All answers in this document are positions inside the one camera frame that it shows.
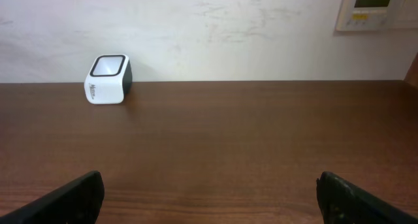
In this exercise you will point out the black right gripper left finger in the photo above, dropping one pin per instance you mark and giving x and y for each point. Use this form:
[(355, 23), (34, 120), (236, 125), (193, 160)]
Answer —
[(78, 201)]

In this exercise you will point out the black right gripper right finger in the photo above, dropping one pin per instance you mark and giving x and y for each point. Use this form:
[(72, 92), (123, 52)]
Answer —
[(343, 202)]

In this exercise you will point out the white wall control panel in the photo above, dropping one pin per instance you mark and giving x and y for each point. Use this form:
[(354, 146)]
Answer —
[(375, 15)]

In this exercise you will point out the white barcode scanner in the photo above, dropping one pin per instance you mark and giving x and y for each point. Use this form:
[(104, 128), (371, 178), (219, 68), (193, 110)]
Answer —
[(109, 80)]

